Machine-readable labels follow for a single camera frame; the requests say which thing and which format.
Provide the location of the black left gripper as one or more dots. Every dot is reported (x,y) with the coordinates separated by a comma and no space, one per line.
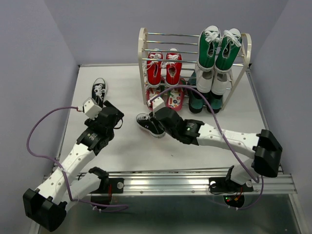
(119,116)

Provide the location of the black canvas sneaker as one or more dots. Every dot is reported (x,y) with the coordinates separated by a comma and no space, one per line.
(148,123)
(99,91)

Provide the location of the pink slipper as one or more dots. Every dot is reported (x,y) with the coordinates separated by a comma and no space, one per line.
(175,98)
(151,92)

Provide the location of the red canvas sneaker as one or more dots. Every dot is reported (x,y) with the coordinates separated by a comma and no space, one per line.
(173,67)
(153,68)

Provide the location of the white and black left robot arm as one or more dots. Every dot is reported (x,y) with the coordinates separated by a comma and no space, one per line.
(49,203)

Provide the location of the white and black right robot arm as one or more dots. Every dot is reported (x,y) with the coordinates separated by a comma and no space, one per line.
(262,149)

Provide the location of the left dark green loafer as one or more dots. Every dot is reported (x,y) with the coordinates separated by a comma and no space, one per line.
(196,103)

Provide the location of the left white sneaker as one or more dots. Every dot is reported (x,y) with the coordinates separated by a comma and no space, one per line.
(204,79)

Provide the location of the white sneaker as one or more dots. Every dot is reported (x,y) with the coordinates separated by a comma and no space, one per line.
(220,83)
(204,79)

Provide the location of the right white sneaker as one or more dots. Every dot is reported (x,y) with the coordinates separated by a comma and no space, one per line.
(220,83)

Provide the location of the left green canvas sneaker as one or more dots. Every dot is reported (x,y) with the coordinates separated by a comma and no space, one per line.
(207,46)

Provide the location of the green canvas sneaker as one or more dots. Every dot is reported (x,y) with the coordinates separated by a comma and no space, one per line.
(229,48)
(207,46)

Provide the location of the right green canvas sneaker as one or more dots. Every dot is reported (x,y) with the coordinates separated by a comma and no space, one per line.
(229,48)

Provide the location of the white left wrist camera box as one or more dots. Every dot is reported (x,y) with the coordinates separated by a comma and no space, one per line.
(91,109)

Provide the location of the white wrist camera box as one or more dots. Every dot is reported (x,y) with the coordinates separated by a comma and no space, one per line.
(91,109)
(156,104)

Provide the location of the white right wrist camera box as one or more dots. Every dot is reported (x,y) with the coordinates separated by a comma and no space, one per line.
(156,104)

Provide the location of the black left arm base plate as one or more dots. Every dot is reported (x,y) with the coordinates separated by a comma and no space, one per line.
(111,186)

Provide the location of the aluminium mounting rail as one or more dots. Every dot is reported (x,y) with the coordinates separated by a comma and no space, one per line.
(178,183)

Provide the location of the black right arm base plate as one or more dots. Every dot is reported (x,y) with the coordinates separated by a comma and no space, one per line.
(221,185)

